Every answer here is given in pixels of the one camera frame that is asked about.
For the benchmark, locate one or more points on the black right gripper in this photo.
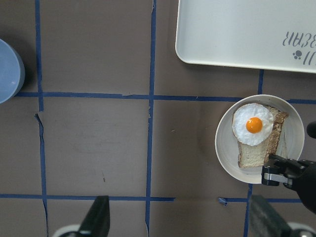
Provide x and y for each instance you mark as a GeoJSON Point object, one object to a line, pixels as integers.
{"type": "Point", "coordinates": [296, 175]}

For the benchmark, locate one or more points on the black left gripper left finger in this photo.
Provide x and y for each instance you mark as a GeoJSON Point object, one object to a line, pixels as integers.
{"type": "Point", "coordinates": [97, 221]}

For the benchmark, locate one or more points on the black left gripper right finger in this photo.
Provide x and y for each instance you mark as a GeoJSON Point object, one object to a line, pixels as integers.
{"type": "Point", "coordinates": [264, 221]}

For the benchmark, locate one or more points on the white round plate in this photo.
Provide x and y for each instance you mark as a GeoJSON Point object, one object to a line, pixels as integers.
{"type": "Point", "coordinates": [290, 145]}

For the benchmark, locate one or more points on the bread slice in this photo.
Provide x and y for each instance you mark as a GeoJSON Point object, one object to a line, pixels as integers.
{"type": "Point", "coordinates": [253, 156]}
{"type": "Point", "coordinates": [275, 134]}

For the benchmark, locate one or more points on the fried egg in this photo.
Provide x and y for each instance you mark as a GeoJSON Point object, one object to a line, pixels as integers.
{"type": "Point", "coordinates": [252, 124]}

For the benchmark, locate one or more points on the white bear tray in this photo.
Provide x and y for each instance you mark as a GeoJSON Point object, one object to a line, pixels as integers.
{"type": "Point", "coordinates": [260, 34]}

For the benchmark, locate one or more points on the blue bowl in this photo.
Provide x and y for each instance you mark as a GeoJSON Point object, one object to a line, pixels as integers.
{"type": "Point", "coordinates": [12, 72]}

